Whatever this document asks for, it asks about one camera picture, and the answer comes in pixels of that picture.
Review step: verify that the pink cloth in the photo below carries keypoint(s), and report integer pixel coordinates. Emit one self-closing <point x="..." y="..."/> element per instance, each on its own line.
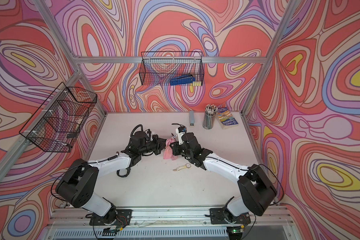
<point x="168" y="153"/>

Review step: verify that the black wire basket back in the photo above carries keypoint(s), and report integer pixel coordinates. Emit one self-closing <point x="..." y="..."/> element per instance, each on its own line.
<point x="158" y="67"/>

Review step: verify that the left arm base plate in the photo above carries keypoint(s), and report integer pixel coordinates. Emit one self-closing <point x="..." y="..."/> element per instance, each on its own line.
<point x="115" y="217"/>

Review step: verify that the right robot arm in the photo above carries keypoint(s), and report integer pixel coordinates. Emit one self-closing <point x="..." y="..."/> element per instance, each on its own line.
<point x="256" y="189"/>

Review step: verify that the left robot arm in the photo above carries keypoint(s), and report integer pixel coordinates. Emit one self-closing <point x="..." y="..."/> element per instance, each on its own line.
<point x="77" y="185"/>

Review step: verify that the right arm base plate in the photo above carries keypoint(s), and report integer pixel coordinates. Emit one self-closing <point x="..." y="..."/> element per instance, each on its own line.
<point x="219" y="216"/>

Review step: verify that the beige strap yellow dial watch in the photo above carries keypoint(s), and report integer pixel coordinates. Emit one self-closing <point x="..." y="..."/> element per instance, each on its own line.
<point x="186" y="166"/>

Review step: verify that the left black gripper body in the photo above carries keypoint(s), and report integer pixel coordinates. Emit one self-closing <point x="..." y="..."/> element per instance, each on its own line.
<point x="154" y="146"/>

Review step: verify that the black wire basket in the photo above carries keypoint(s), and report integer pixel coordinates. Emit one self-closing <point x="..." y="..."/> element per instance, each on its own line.
<point x="56" y="124"/>
<point x="158" y="67"/>

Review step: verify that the yellow sticky notes block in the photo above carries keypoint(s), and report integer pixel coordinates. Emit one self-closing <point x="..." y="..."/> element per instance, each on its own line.
<point x="196" y="84"/>

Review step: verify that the black wire basket left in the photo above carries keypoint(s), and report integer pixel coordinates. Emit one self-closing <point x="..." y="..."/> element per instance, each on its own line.
<point x="56" y="124"/>

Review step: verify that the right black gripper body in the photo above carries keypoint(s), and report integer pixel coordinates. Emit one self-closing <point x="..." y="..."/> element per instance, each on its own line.
<point x="180" y="149"/>

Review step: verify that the grey stapler on table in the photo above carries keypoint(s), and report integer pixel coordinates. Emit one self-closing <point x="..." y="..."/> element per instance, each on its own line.
<point x="191" y="118"/>

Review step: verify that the colourful book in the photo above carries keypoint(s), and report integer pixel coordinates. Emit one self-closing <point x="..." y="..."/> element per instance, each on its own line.
<point x="226" y="119"/>

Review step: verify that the blue stapler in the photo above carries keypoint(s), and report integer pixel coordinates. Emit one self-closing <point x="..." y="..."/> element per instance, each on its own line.
<point x="182" y="80"/>

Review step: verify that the metal pencil cup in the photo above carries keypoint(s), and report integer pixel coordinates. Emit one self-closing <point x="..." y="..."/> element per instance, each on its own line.
<point x="210" y="113"/>

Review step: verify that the small black looped watch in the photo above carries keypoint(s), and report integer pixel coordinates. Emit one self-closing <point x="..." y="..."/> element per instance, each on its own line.
<point x="123" y="173"/>

